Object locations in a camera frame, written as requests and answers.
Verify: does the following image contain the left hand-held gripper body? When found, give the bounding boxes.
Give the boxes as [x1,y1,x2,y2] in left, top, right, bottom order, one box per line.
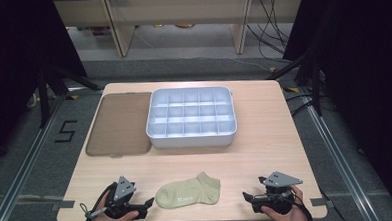
[102,175,139,220]

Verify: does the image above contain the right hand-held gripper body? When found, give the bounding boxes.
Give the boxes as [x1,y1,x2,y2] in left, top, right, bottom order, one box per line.
[258,170,305,217]

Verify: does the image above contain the light green ankle sock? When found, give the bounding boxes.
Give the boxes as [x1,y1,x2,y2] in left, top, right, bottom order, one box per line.
[154,171,222,210]

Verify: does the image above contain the white divided storage box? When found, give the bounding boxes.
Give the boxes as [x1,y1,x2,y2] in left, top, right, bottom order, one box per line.
[144,85,239,150]

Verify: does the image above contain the person's right hand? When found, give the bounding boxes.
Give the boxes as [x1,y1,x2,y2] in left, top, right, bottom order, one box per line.
[260,185,310,221]

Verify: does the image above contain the grey tape strip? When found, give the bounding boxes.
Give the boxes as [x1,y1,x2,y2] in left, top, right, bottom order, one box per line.
[50,199,76,212]
[310,197,335,209]

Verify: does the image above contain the brown translucent box lid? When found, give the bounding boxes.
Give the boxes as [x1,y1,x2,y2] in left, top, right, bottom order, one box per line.
[82,91,156,159]

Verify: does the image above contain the black metal stand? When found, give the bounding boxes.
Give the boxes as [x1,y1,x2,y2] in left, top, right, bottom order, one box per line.
[35,59,105,129]
[265,49,325,119]

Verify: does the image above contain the black curtain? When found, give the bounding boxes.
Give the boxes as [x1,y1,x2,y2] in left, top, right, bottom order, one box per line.
[0,0,92,167]
[280,0,392,221]

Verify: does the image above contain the beige wooden desk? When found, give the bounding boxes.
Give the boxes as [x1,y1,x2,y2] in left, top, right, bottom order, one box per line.
[53,0,306,63]

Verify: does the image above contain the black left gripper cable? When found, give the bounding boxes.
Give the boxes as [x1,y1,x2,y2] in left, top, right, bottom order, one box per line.
[78,181,120,221]

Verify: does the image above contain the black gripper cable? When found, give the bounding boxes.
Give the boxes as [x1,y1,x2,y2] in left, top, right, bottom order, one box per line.
[292,199,314,221]
[78,181,120,221]

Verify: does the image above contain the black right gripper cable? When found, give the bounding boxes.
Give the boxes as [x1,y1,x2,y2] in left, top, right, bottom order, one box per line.
[292,199,314,221]

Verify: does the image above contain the aluminium floor rail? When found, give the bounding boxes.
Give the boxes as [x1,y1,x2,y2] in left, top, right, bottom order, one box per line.
[303,82,381,221]
[0,95,73,221]

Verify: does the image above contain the black floor cables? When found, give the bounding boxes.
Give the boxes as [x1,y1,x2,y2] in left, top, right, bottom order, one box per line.
[283,91,335,119]

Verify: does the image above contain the hanging black cables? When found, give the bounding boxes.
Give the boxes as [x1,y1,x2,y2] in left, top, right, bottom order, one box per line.
[245,0,295,63]

